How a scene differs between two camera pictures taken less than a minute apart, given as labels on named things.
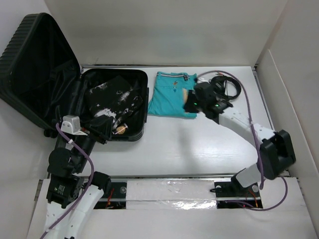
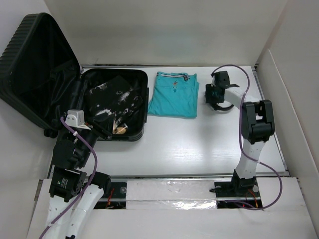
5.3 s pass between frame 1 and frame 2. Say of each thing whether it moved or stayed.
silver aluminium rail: stayed
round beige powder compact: stayed
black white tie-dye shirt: stayed
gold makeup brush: moved
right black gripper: moved
